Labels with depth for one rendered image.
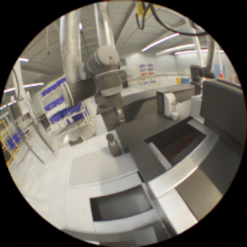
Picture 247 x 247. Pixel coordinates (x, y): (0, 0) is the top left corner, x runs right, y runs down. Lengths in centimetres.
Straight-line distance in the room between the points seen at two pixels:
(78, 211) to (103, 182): 16
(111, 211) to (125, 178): 15
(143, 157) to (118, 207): 22
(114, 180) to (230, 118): 36
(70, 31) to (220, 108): 70
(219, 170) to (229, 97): 13
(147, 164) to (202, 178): 18
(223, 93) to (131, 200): 40
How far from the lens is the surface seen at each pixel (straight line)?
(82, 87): 60
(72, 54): 59
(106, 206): 38
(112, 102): 37
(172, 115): 46
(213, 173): 17
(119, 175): 31
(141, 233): 25
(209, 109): 21
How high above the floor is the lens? 112
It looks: 31 degrees down
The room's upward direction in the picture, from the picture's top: 16 degrees counter-clockwise
